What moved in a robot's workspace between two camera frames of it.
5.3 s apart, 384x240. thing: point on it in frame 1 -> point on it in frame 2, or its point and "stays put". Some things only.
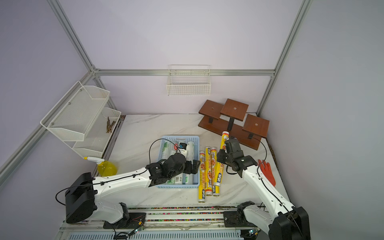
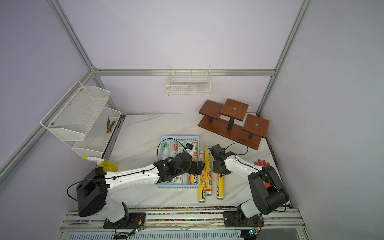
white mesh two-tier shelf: (80, 120) stays put
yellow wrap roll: (202, 177) stays put
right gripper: (220, 156) -> (216, 170)
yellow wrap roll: (220, 168) -> (193, 179)
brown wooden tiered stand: (232, 117) stays put
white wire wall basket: (188, 80) stays put
